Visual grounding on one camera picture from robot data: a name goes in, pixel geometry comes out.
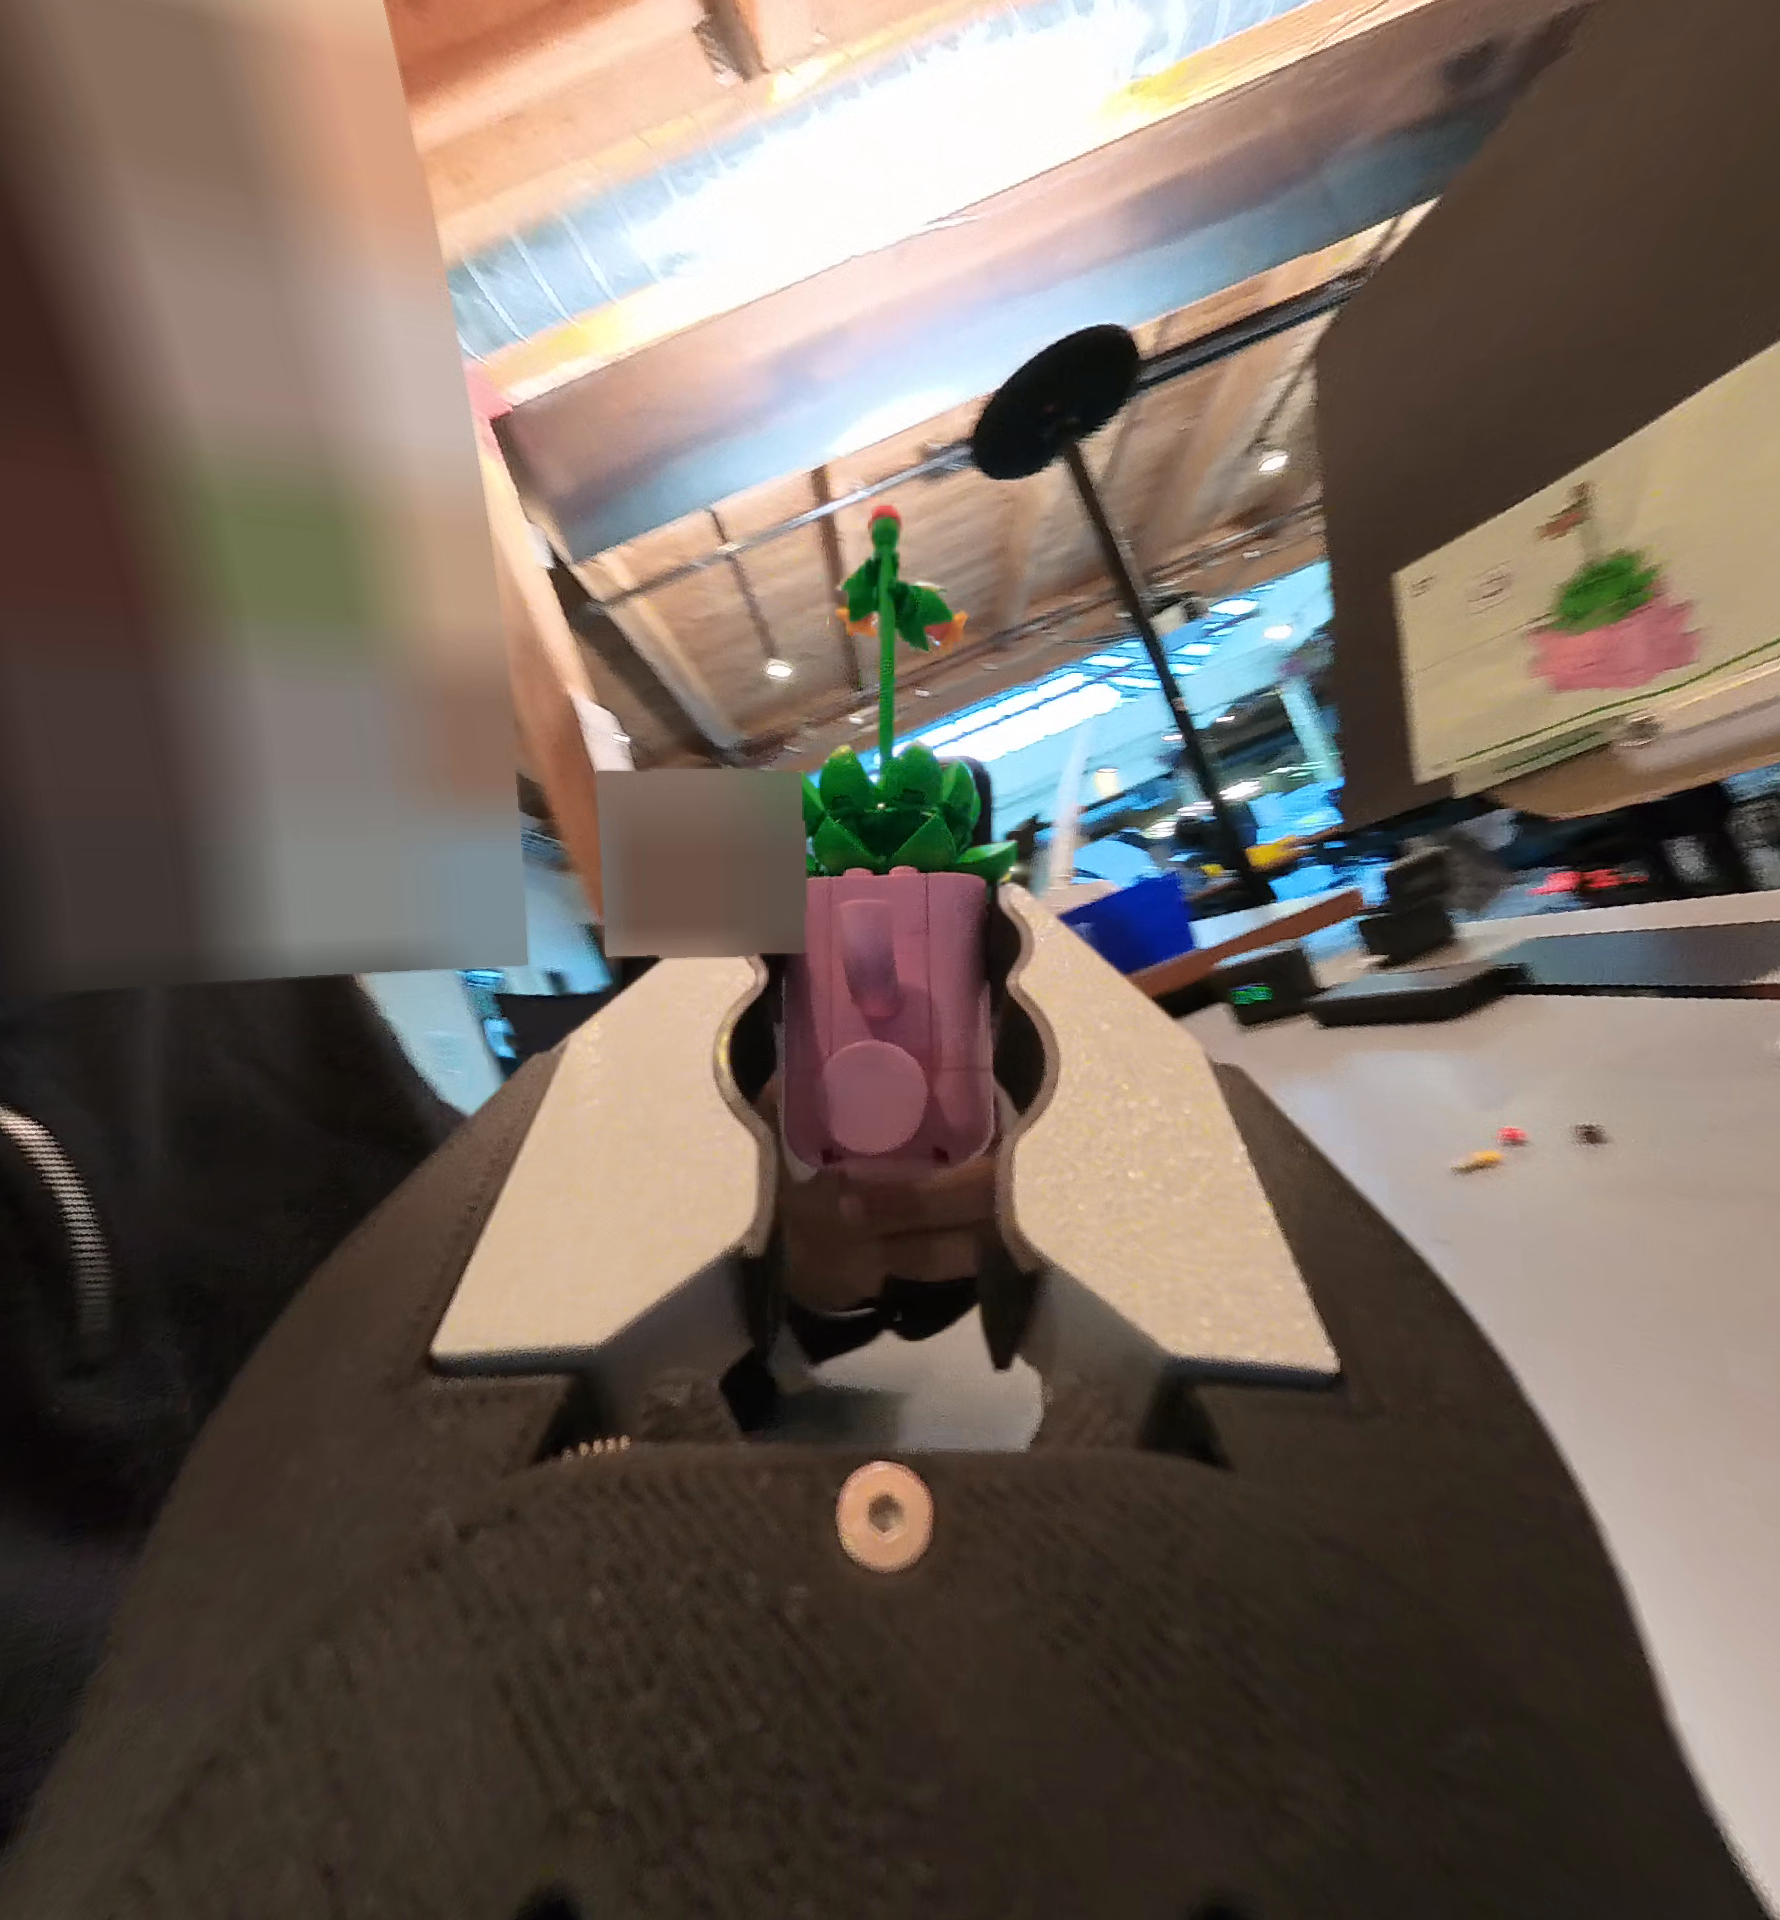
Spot black power bank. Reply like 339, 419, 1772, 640
1311, 961, 1532, 1032

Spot black charging case green lights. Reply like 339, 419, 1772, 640
1227, 945, 1323, 1032

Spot black charger dock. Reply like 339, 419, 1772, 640
1356, 847, 1470, 964

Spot wooden desk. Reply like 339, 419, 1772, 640
1121, 885, 1367, 1004

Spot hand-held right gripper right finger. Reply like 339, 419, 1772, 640
979, 885, 1343, 1427

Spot toy brick instruction booklet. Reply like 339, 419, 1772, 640
1393, 308, 1780, 791

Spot green toy brick plant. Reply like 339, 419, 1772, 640
800, 504, 1020, 881

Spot curved cardboard sheet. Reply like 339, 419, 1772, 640
1045, 733, 1097, 890

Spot person's left hand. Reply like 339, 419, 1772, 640
794, 1161, 993, 1317

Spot person's black jacket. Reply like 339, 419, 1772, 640
0, 973, 565, 1920

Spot pink toy brick pot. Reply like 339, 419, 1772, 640
778, 874, 1006, 1173

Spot black pole stand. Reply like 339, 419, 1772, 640
970, 323, 1270, 905

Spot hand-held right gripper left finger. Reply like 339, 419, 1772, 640
429, 947, 810, 1406

